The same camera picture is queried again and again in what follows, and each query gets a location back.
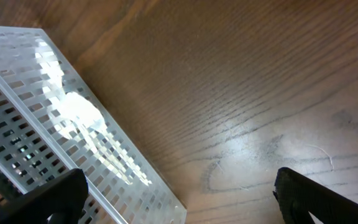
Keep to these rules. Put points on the clear perforated plastic basket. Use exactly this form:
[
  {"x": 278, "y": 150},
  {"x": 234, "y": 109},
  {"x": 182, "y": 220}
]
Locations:
[{"x": 30, "y": 157}]

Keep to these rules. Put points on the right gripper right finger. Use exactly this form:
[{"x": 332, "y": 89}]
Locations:
[{"x": 300, "y": 199}]

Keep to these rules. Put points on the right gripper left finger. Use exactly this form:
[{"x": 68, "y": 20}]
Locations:
[{"x": 60, "y": 200}]

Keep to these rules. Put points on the white plastic spoon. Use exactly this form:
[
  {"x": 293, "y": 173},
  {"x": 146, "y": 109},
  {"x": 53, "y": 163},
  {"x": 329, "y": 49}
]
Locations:
[{"x": 65, "y": 109}]

